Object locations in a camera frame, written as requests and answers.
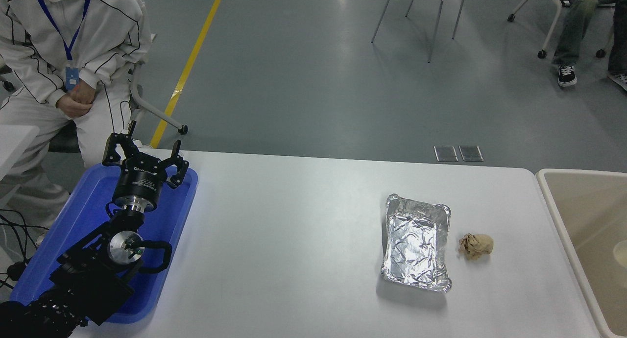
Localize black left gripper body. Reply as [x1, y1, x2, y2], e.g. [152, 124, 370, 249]
[112, 161, 168, 205]

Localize white paper cup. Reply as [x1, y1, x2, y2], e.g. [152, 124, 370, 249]
[612, 240, 627, 269]

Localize person's right hand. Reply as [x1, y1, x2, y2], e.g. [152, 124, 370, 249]
[56, 96, 91, 119]

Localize person's left hand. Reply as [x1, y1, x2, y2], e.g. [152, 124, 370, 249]
[69, 79, 97, 106]

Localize blue plastic tray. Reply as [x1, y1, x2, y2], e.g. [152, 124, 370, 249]
[10, 163, 199, 324]

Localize white side table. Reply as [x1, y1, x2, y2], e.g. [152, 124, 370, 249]
[0, 125, 40, 182]

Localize silver foil tray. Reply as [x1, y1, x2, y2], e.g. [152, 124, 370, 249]
[381, 193, 452, 293]

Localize crumpled tan paper ball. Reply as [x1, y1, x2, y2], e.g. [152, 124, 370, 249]
[458, 234, 494, 261]

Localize white wheeled chair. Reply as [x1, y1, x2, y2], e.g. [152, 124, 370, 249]
[507, 0, 618, 59]

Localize large pale bin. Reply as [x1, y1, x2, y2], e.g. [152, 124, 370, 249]
[535, 169, 627, 338]

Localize seated person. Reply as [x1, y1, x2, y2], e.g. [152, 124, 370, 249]
[554, 0, 627, 91]

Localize blue lanyard with badge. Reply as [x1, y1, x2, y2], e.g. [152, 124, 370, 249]
[34, 0, 94, 91]

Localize black floor cables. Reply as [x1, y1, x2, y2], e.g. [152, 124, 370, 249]
[0, 208, 49, 290]

